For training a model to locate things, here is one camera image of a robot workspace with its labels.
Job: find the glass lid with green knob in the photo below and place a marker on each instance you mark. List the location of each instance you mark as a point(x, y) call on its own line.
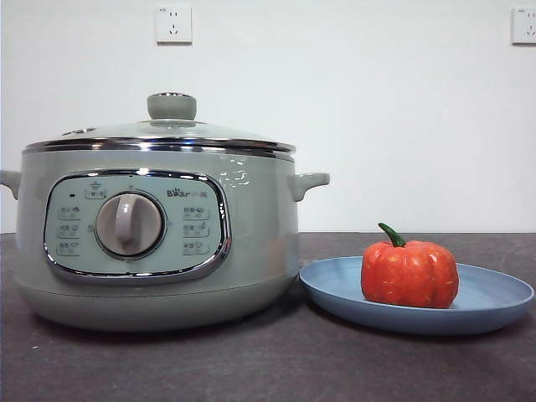
point(171, 106)

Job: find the orange pumpkin with green stem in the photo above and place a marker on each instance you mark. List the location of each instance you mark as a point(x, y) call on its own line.
point(408, 272)

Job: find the pale green electric steamer pot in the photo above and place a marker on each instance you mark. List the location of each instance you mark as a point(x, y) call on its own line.
point(259, 234)

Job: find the blue round plate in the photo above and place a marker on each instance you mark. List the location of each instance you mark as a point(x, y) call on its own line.
point(331, 289)

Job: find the white wall socket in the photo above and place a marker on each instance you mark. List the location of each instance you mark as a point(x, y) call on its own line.
point(525, 26)
point(174, 25)

